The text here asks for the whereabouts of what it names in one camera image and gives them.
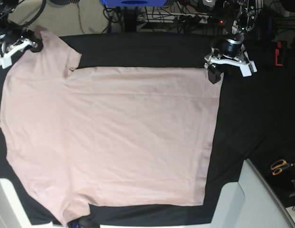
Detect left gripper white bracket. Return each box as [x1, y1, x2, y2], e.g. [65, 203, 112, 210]
[204, 39, 257, 84]

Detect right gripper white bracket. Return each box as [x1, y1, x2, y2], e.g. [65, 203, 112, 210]
[0, 36, 43, 69]

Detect pink T-shirt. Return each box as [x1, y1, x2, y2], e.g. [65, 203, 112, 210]
[0, 28, 222, 225]

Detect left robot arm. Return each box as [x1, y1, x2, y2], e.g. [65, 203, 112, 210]
[205, 0, 257, 84]

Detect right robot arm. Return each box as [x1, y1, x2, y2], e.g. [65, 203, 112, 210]
[0, 0, 46, 69]

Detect black tablecloth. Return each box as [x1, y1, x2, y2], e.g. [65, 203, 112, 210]
[0, 33, 295, 226]

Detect red black tool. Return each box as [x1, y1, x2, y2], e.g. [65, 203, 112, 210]
[275, 40, 288, 67]

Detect white power strip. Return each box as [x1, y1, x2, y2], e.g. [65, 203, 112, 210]
[137, 12, 209, 24]

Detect blue box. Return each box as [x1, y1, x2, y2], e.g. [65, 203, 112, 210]
[101, 0, 166, 7]

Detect orange handled scissors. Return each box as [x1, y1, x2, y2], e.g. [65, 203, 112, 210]
[270, 159, 295, 176]

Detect white table frame right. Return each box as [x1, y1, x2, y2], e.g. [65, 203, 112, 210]
[210, 159, 295, 228]

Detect white table frame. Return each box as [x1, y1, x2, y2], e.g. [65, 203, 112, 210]
[210, 159, 295, 228]
[0, 178, 53, 228]

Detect white table frame left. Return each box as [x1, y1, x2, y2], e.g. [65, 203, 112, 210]
[0, 178, 53, 228]

